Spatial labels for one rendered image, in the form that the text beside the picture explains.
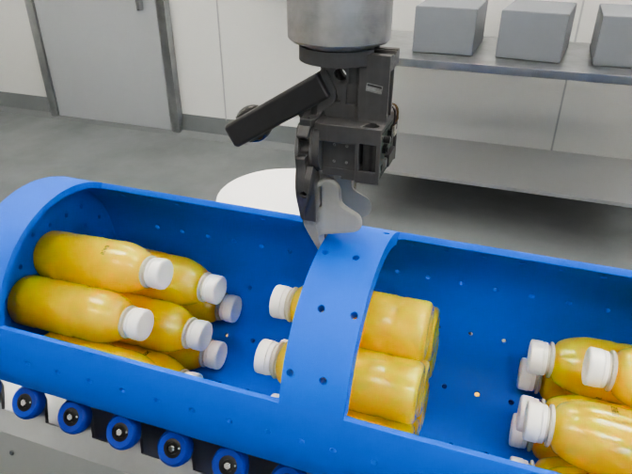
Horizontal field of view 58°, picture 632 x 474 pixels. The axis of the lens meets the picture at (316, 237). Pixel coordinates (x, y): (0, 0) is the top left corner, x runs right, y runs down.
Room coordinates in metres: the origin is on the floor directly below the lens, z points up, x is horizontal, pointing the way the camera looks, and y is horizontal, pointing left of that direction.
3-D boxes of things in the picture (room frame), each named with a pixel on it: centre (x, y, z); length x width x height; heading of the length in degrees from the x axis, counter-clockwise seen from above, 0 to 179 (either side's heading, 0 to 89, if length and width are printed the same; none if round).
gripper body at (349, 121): (0.52, -0.03, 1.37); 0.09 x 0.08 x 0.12; 71
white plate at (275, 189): (1.04, 0.06, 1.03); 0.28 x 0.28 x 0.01
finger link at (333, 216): (0.51, -0.02, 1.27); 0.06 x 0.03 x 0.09; 71
